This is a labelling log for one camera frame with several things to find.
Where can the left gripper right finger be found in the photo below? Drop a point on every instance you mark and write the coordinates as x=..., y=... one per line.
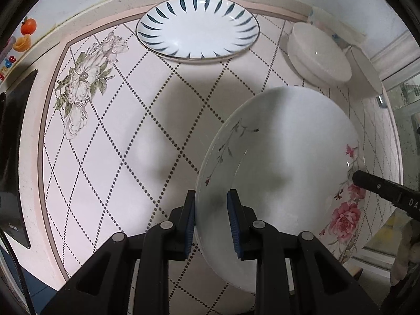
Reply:
x=244, y=234

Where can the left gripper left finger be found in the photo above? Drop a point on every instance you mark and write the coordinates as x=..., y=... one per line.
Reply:
x=182, y=232

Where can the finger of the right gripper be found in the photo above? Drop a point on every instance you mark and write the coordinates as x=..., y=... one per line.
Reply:
x=388, y=190

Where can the white plate pink flowers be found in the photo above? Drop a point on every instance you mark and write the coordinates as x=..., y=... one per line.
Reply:
x=290, y=153

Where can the white plate blue leaf pattern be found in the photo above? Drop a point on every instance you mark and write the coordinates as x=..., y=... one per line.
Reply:
x=193, y=30

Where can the large white bowl dark rim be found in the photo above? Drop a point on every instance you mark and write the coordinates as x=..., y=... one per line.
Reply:
x=365, y=81

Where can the plain white bowl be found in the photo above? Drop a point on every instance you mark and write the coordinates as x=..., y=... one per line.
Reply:
x=316, y=57

